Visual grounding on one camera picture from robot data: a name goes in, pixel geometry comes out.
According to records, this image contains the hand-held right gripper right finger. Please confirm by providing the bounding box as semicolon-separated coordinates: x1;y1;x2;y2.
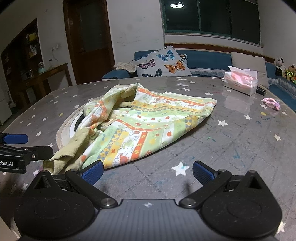
179;161;270;209

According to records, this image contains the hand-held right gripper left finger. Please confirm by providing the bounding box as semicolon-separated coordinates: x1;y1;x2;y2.
27;160;118;210

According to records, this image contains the brown bear plush toy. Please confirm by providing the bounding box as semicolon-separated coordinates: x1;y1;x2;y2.
285;65;296;82

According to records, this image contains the plain beige pillow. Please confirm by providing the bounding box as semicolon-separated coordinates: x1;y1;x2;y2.
231;51;270;88

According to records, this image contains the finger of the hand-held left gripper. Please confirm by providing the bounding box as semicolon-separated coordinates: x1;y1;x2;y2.
0;132;29;145
21;146;54;161

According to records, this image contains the butterfly print pillow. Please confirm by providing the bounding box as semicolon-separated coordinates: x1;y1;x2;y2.
132;46;192;78

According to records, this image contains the pink tissue pack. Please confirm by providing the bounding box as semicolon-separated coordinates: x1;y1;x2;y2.
223;66;258;96

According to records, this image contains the round white table inset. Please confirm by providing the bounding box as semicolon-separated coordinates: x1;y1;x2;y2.
56;105;93;149

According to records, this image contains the blue sofa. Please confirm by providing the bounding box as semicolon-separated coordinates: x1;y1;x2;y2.
101;49;296;112

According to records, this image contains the dark wooden door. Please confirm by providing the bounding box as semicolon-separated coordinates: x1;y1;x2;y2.
63;0;116;85

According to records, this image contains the beige crumpled cloth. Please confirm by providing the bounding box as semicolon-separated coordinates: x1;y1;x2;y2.
112;61;137;74

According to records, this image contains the panda plush toy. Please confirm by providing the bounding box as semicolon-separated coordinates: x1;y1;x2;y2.
274;57;287;77

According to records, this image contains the wooden side table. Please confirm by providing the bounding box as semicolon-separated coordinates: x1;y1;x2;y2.
20;63;73;99

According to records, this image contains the wooden wall shelf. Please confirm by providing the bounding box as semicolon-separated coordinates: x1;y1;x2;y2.
1;18;44;93

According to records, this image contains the pink hair scrunchie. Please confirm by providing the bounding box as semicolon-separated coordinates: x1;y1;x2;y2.
263;97;281;111

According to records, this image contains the yellow-green patterned garment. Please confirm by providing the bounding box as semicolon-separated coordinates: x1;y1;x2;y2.
43;83;217;176

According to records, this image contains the green framed window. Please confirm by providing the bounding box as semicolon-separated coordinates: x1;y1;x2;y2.
160;0;264;46

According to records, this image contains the grey star-patterned tablecloth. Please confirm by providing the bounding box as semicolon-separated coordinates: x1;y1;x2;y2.
0;75;296;241

